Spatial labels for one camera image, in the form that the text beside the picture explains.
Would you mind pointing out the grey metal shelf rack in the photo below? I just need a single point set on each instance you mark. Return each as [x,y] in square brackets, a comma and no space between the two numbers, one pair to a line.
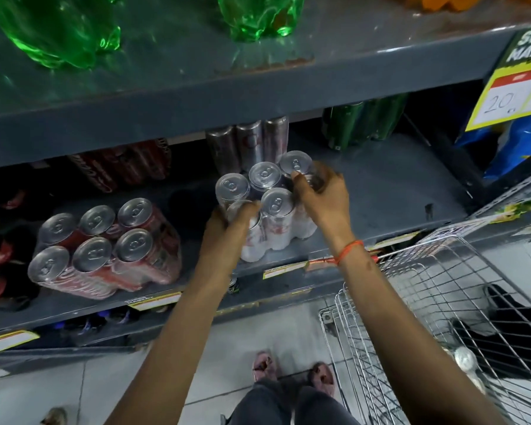
[203,79]

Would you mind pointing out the shrink-wrapped pack of silver cans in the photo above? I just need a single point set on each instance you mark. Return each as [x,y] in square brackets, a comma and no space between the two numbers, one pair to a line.
[272,207]

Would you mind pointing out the dark red cans pack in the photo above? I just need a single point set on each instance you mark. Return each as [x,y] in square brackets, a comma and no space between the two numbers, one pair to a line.
[119,165]

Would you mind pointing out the person's right hand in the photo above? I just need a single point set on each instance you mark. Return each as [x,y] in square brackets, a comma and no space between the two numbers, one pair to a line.
[325,203]

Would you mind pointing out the black bag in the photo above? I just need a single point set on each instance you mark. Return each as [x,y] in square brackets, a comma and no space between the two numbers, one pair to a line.
[513,336]

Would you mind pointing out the person's left forearm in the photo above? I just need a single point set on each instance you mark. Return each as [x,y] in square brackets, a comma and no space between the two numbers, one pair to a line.
[177,340]

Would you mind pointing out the orange plastic bottle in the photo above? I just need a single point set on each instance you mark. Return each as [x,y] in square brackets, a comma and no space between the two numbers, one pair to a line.
[447,0]

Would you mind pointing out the person's right pink sandal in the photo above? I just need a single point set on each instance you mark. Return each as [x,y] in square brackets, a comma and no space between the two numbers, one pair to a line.
[322,379]

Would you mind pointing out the yellow hanging price sign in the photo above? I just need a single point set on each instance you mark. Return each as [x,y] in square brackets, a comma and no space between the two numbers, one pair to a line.
[511,81]

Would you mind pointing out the person's right forearm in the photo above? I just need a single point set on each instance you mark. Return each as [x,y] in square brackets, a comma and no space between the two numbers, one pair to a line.
[407,340]

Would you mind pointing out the large green plastic bottle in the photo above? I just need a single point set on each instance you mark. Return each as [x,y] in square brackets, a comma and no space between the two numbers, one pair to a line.
[57,28]

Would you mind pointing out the row of dark blue cans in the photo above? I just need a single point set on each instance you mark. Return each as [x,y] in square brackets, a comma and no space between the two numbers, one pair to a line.
[86,323]

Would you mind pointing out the yellow shelf price label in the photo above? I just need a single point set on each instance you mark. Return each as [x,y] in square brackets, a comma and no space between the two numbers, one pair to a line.
[285,269]
[9,342]
[393,241]
[154,300]

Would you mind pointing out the person's right thumb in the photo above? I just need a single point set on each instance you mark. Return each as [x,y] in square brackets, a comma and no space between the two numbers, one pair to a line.
[300,181]

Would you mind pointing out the black green drink can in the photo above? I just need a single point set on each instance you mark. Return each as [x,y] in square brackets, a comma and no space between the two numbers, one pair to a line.
[233,285]

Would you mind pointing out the green cans pack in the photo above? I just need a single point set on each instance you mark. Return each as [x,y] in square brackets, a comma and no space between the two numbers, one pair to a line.
[363,119]

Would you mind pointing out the white bottle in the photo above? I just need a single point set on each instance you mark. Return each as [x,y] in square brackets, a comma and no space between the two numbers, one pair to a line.
[465,360]

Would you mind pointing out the person's left hand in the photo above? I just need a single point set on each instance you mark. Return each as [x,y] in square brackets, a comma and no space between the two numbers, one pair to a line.
[223,243]

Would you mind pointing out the shrink-wrapped pack of red cans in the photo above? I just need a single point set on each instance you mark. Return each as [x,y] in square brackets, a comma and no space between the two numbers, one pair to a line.
[101,256]

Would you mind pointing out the green yellow shelf strip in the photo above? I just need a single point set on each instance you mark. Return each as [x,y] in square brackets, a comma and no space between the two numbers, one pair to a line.
[515,211]

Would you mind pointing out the blue snack bag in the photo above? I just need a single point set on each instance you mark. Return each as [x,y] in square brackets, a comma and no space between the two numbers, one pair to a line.
[520,148]

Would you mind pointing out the person's dark jeans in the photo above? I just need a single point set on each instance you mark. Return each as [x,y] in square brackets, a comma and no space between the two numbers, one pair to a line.
[283,405]

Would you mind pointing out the tall silver cans pack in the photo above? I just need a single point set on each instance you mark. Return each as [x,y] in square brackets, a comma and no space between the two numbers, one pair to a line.
[248,143]

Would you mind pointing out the person's pink sandal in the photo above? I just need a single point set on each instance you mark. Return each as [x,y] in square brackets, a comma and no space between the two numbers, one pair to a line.
[322,379]
[264,366]

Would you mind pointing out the person's left pink sandal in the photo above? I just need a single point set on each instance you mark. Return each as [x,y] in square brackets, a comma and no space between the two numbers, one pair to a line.
[264,366]

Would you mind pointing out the person's left fingers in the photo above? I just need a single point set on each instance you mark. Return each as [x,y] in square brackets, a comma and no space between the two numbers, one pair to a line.
[243,211]

